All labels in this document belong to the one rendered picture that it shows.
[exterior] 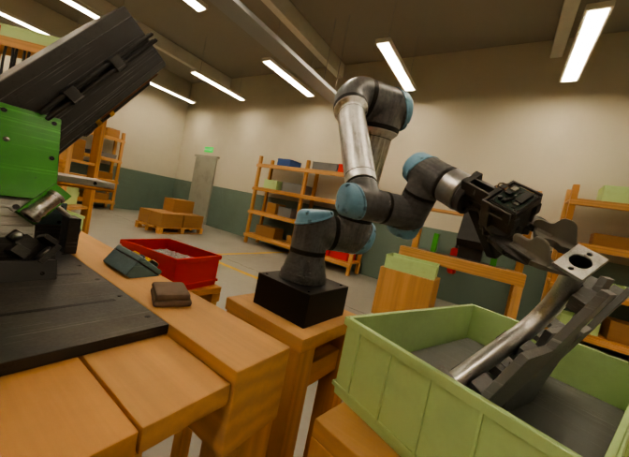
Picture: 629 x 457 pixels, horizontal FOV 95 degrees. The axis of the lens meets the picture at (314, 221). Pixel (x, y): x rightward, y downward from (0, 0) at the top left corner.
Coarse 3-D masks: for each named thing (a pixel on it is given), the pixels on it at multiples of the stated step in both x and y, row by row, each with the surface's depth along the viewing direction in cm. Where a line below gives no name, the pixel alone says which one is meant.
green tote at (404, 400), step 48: (384, 336) 71; (432, 336) 85; (480, 336) 96; (336, 384) 63; (384, 384) 53; (432, 384) 47; (576, 384) 77; (624, 384) 70; (384, 432) 52; (432, 432) 46; (480, 432) 41; (528, 432) 36; (624, 432) 40
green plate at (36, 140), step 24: (0, 120) 64; (24, 120) 67; (0, 144) 64; (24, 144) 67; (48, 144) 70; (0, 168) 63; (24, 168) 67; (48, 168) 70; (0, 192) 63; (24, 192) 66
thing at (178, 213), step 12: (168, 204) 685; (180, 204) 691; (192, 204) 721; (144, 216) 633; (156, 216) 616; (168, 216) 624; (180, 216) 652; (192, 216) 682; (156, 228) 611; (168, 228) 674; (180, 228) 659; (192, 228) 686
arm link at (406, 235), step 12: (408, 192) 64; (396, 204) 63; (408, 204) 64; (420, 204) 63; (432, 204) 64; (396, 216) 63; (408, 216) 64; (420, 216) 65; (396, 228) 67; (408, 228) 66
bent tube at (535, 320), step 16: (576, 256) 43; (592, 256) 42; (576, 272) 41; (592, 272) 41; (560, 288) 46; (576, 288) 45; (544, 304) 49; (560, 304) 48; (528, 320) 50; (544, 320) 49; (512, 336) 49; (528, 336) 49; (480, 352) 49; (496, 352) 48; (512, 352) 48; (464, 368) 47; (480, 368) 47; (464, 384) 46
